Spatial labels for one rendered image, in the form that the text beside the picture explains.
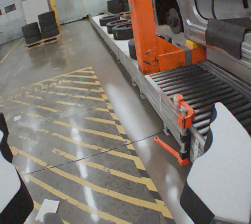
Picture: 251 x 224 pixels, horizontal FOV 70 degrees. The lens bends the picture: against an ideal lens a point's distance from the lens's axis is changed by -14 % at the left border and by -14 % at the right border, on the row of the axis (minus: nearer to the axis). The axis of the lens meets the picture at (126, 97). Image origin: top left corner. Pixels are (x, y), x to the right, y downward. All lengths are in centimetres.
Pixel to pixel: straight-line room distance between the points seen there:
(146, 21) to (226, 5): 91
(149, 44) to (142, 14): 27
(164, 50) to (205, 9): 58
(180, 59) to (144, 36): 43
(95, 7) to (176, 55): 1072
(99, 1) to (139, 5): 1078
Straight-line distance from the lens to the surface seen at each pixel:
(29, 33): 772
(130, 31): 420
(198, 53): 205
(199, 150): 136
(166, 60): 190
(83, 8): 1233
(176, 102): 153
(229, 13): 220
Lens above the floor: 130
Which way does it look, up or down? 30 degrees down
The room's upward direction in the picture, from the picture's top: 10 degrees counter-clockwise
